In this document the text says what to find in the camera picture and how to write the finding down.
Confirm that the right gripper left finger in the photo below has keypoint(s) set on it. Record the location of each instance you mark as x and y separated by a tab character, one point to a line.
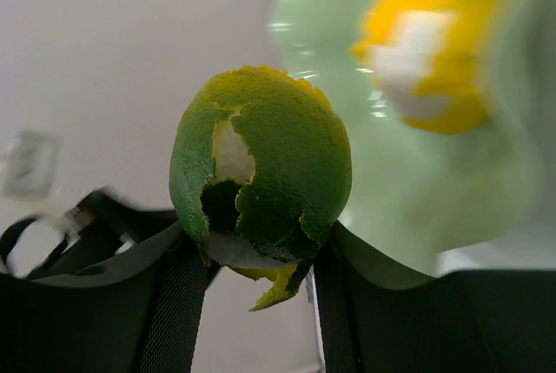
138	311

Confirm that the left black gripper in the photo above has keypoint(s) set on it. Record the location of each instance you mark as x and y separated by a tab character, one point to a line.
92	231

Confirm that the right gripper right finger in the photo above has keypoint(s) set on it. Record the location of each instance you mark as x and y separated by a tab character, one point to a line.
466	321

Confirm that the green peeled fake lime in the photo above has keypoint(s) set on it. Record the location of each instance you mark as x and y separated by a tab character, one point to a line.
259	173

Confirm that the yellow peeled fake lemon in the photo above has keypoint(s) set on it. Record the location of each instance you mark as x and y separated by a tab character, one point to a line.
430	58

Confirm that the green wavy glass bowl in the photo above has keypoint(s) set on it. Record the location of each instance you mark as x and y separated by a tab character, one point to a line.
417	194

